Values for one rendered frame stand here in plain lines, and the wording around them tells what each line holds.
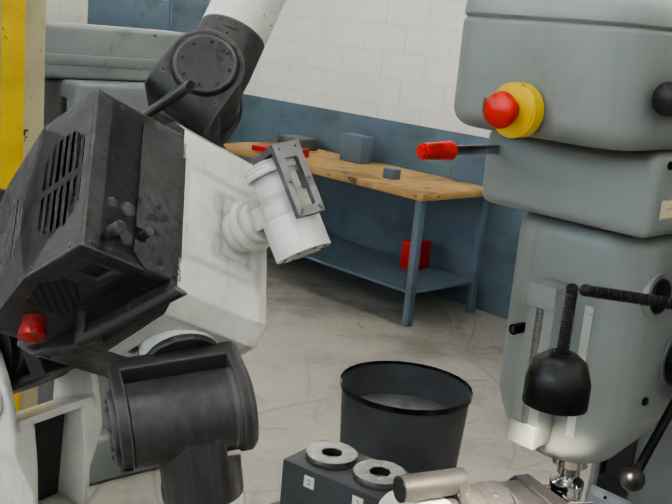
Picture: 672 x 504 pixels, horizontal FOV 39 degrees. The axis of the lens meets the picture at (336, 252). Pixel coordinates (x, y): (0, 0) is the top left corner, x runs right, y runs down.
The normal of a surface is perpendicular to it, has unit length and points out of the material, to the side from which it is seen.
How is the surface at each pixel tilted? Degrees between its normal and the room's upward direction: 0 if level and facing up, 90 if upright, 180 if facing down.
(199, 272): 58
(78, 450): 90
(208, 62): 62
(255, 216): 90
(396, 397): 0
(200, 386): 25
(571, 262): 90
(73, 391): 90
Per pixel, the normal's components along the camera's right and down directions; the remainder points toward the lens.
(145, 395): 0.08, -0.79
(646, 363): 0.69, 0.22
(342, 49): -0.72, 0.09
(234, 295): 0.75, -0.35
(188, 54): 0.12, -0.24
